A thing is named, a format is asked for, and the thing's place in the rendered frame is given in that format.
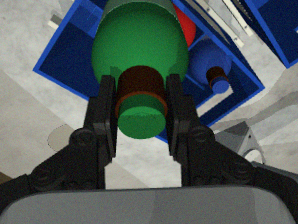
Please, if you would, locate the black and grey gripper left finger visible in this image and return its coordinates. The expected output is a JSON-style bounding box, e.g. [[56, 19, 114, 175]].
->
[[0, 75, 118, 215]]

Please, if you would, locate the blue crate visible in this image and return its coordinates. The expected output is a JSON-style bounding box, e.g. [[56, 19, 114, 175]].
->
[[230, 0, 298, 69], [32, 0, 265, 127]]

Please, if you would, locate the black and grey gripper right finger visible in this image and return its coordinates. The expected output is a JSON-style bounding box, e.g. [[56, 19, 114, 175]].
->
[[165, 74, 298, 224]]

